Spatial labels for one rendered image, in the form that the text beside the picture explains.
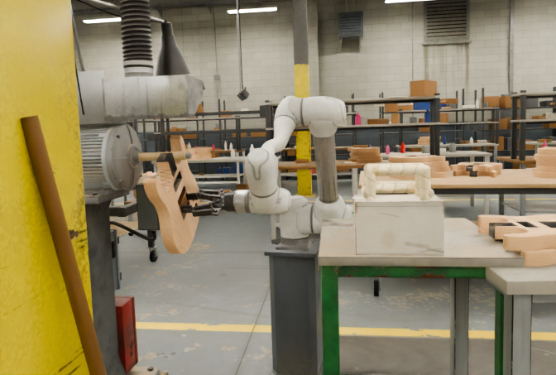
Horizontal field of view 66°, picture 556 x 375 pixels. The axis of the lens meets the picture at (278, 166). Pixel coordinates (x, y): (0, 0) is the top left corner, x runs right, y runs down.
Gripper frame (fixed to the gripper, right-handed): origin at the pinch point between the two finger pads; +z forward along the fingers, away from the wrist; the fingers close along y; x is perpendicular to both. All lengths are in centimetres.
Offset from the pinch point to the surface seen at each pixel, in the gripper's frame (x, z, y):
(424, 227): 8, -85, -24
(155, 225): -17.4, 18.8, 6.0
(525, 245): 3, -115, -27
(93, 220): 0.0, 33.8, -9.7
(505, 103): -423, -489, 867
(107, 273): -23.9, 33.9, -14.9
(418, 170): 23, -84, -14
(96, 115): 36.3, 26.9, 6.5
